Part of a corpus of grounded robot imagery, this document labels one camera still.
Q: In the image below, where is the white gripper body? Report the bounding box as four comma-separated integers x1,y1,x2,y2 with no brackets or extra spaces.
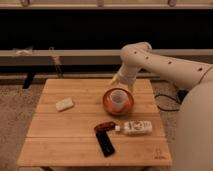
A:
110,68,136,92

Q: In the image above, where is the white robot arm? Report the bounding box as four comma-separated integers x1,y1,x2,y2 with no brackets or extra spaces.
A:
112,42,213,171

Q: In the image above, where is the white sponge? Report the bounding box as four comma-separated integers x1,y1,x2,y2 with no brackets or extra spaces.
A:
56,97,74,112

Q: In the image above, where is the white plastic cup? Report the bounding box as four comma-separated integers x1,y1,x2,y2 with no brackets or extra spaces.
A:
110,90,125,110

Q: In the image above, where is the orange bowl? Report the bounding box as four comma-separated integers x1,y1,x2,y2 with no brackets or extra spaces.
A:
102,88,134,116

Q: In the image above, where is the white labelled bottle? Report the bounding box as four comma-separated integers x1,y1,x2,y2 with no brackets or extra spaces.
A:
115,121,153,136

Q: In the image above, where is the brown glossy packet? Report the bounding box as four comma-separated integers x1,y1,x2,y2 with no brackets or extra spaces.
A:
94,121,116,132

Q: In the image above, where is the wooden table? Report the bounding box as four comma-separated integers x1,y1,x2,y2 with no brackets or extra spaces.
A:
18,79,172,167

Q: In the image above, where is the black cable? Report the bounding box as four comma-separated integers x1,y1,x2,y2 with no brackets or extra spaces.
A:
154,93,182,113

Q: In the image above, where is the long metal rail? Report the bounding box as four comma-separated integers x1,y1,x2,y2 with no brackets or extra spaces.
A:
0,49,213,66

